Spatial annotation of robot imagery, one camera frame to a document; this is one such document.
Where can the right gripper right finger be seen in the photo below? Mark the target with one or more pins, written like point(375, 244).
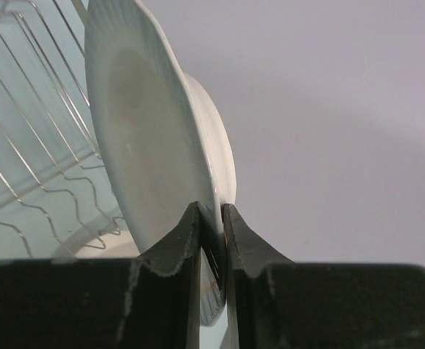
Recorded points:
point(274, 302)

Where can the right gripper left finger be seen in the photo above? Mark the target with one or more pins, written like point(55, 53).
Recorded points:
point(148, 301)

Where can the white ribbed plate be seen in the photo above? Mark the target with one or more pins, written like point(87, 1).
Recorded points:
point(160, 136)

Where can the metal wire dish rack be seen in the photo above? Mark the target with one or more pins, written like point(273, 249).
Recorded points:
point(55, 197)

